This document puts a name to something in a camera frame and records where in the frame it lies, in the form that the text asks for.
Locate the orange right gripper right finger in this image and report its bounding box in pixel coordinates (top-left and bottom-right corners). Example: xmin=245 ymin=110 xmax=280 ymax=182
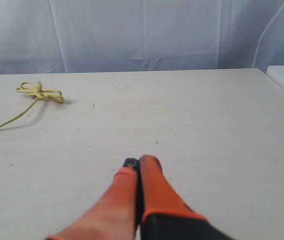
xmin=139 ymin=155 xmax=232 ymax=240

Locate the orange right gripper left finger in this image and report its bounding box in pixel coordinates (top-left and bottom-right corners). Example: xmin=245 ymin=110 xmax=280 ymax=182
xmin=46 ymin=158 xmax=139 ymax=240

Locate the yellow ethernet cable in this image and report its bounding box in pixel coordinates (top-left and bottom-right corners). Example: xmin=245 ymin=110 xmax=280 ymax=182
xmin=0 ymin=81 xmax=65 ymax=135

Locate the white backdrop curtain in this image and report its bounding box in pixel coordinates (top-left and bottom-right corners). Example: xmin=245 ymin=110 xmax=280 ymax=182
xmin=0 ymin=0 xmax=284 ymax=74

